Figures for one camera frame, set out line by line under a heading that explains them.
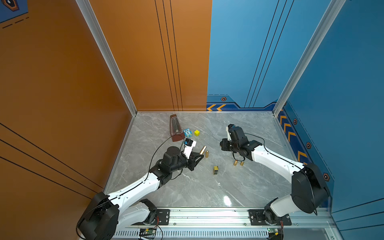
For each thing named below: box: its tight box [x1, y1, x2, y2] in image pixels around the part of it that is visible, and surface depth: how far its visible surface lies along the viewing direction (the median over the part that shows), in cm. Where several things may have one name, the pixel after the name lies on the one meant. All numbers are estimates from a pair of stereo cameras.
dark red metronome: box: [169, 114, 186, 142], surface depth 99 cm
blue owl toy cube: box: [183, 128, 193, 138], surface depth 107 cm
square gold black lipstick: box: [213, 166, 219, 175], surface depth 86 cm
